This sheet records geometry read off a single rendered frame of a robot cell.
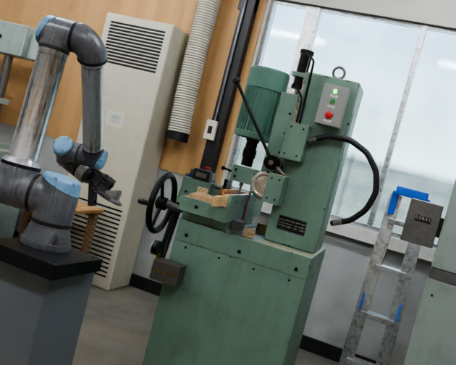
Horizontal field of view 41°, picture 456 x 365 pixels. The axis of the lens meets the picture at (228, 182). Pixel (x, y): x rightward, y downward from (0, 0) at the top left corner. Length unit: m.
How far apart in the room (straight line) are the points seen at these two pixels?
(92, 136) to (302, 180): 0.90
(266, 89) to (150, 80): 1.58
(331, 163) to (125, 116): 1.95
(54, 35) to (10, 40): 2.15
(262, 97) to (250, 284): 0.78
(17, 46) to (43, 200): 2.31
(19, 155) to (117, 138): 1.79
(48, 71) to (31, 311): 0.88
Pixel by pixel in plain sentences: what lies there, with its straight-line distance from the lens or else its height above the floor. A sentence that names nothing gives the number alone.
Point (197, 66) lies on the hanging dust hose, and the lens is 4.10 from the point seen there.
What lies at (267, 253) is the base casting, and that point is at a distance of 2.46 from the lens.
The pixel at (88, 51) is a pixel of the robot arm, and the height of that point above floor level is 1.35.
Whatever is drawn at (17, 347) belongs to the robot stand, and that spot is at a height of 0.26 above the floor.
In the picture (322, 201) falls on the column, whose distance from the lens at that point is 2.52.
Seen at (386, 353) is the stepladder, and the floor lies 0.35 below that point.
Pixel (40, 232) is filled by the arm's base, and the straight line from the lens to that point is 2.35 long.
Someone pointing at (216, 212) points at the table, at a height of 0.87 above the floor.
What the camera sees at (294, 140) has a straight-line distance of 2.46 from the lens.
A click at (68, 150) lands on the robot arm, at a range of 2.74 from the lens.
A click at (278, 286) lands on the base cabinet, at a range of 2.47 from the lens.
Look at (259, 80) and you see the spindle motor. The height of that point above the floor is 1.44.
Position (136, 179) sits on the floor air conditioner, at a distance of 4.06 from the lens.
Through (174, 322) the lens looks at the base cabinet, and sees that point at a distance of 2.62.
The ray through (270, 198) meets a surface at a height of 0.98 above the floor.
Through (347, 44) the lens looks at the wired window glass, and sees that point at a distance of 4.10.
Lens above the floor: 1.16
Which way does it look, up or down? 4 degrees down
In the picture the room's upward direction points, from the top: 15 degrees clockwise
